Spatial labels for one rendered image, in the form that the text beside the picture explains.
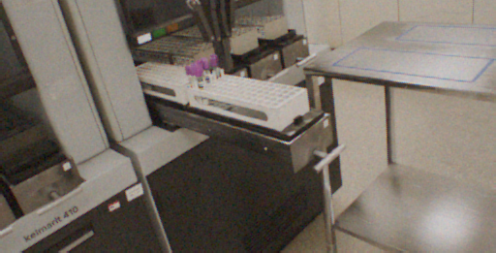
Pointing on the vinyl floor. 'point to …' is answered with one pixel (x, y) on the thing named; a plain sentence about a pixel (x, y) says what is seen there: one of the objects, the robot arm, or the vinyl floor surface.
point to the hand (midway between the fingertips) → (223, 53)
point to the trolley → (442, 211)
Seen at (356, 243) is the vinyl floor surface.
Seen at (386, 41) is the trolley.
